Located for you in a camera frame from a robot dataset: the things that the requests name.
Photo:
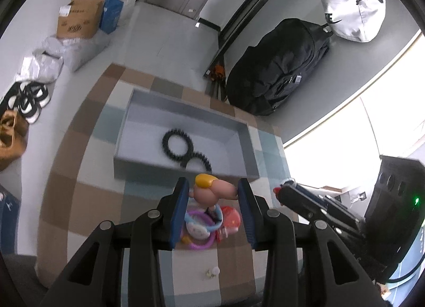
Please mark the blue cardboard box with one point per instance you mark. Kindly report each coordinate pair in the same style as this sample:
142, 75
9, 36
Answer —
111, 15

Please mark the blue patterned cloth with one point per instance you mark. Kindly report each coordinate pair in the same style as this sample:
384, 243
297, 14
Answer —
8, 220

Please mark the small red trinket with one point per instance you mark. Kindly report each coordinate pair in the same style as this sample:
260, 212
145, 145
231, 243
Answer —
277, 190

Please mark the white sports bag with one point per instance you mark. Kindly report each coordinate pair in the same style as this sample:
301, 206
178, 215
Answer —
352, 8

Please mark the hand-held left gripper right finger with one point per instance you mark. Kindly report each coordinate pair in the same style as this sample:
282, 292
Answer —
247, 215

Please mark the black backpack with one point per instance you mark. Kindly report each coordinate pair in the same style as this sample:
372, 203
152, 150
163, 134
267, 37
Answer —
282, 68

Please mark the peach toy figure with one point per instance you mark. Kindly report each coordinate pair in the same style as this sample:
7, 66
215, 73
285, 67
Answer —
207, 194

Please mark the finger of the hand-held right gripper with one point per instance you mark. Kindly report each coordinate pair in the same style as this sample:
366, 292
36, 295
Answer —
305, 204
325, 200

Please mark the grey cardboard box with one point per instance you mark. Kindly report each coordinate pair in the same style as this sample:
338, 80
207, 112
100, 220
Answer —
206, 128

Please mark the clear plastic bag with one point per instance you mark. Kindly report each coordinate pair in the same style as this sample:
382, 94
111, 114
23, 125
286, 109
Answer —
79, 50
40, 68

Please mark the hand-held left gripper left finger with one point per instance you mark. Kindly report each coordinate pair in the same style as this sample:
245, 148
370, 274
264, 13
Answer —
177, 214

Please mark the checkered table cloth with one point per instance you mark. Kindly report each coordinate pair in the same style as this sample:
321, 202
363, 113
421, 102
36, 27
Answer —
99, 161

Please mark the black and orange tripod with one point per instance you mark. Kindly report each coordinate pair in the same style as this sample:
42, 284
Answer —
217, 73

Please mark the red hair accessory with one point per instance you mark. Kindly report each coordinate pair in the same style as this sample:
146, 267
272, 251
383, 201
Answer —
230, 220

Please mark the white round trinket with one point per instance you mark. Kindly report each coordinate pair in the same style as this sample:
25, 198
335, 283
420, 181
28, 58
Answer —
197, 230

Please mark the brown cardboard box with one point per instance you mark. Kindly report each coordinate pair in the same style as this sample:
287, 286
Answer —
79, 18

